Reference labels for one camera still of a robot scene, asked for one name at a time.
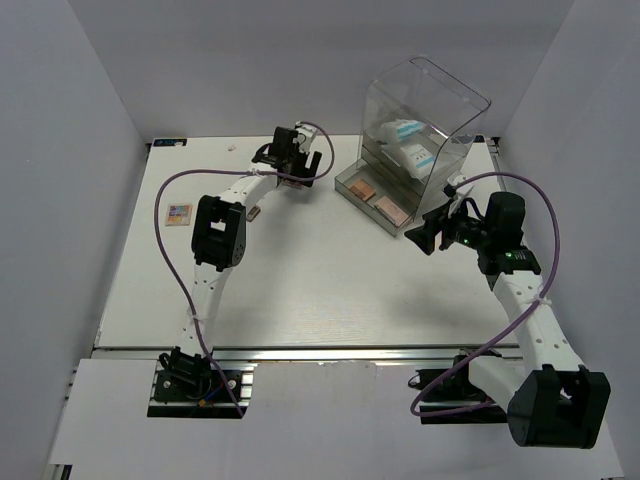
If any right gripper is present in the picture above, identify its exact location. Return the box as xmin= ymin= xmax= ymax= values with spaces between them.
xmin=404 ymin=196 xmax=493 ymax=255

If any pale pink compact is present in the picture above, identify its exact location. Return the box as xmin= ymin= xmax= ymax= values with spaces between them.
xmin=374 ymin=196 xmax=409 ymax=227

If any brown quad eyeshadow palette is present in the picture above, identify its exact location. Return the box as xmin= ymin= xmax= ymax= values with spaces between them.
xmin=349 ymin=179 xmax=376 ymax=202

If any white cotton pad bag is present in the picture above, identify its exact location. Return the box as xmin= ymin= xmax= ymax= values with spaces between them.
xmin=376 ymin=119 xmax=426 ymax=145
xmin=381 ymin=143 xmax=435 ymax=180

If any long brown eyeshadow palette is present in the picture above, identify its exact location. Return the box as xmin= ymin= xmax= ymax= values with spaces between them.
xmin=247 ymin=205 xmax=261 ymax=222

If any clear acrylic organizer with drawers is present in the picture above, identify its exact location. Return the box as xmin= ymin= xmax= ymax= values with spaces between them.
xmin=335 ymin=56 xmax=491 ymax=236

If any colourful square eyeshadow palette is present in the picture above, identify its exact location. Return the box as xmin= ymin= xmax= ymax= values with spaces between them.
xmin=164 ymin=203 xmax=193 ymax=227

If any pink blush palette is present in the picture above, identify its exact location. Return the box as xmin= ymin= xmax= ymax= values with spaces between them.
xmin=278 ymin=179 xmax=303 ymax=190

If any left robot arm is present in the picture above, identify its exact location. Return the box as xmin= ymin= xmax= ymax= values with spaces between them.
xmin=177 ymin=122 xmax=323 ymax=355

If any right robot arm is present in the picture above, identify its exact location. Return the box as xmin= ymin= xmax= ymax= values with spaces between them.
xmin=405 ymin=192 xmax=611 ymax=449

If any black label sticker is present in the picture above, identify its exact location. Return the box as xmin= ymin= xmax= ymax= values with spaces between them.
xmin=152 ymin=138 xmax=187 ymax=148

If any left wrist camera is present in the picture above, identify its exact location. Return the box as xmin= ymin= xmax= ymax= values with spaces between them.
xmin=294 ymin=122 xmax=318 ymax=153

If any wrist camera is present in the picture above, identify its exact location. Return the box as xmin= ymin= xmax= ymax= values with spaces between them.
xmin=294 ymin=122 xmax=318 ymax=153
xmin=443 ymin=172 xmax=474 ymax=200

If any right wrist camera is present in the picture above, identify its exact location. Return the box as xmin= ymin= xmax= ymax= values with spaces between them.
xmin=443 ymin=172 xmax=474 ymax=200

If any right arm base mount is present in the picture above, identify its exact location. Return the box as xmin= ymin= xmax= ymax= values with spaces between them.
xmin=407 ymin=366 xmax=507 ymax=425

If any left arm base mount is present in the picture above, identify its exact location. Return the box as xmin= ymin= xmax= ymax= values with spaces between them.
xmin=147 ymin=347 xmax=247 ymax=420

